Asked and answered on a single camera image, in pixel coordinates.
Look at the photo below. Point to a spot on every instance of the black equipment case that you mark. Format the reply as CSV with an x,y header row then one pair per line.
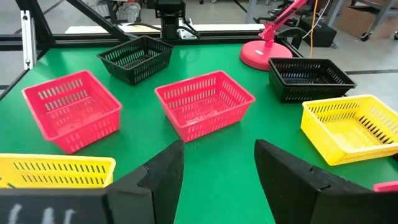
x,y
320,32

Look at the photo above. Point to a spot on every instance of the yellow plastic basket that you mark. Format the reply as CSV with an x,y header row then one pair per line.
x,y
342,137
56,158

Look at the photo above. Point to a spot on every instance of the cardboard box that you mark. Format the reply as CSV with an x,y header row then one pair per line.
x,y
354,21

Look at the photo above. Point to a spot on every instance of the silver aluminium bracket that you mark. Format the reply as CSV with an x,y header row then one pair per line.
x,y
28,39

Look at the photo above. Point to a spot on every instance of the red plastic basket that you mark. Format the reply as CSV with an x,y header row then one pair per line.
x,y
202,115
385,186
74,118

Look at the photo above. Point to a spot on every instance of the black plastic basket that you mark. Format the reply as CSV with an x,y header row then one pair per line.
x,y
133,59
311,99
308,79

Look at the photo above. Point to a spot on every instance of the white ribbed object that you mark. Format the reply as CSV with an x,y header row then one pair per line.
x,y
130,12

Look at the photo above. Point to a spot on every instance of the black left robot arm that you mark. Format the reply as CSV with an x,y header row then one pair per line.
x,y
169,18

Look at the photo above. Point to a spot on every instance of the black aluminium table frame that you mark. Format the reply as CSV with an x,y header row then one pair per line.
x,y
62,42

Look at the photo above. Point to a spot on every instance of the red desk lamp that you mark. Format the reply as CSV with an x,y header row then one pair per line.
x,y
264,54

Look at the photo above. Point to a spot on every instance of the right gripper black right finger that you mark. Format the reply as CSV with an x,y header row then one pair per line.
x,y
298,193

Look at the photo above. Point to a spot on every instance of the gray metal cart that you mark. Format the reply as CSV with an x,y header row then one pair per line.
x,y
332,9

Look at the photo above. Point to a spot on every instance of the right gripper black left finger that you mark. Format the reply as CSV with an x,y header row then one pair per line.
x,y
140,199

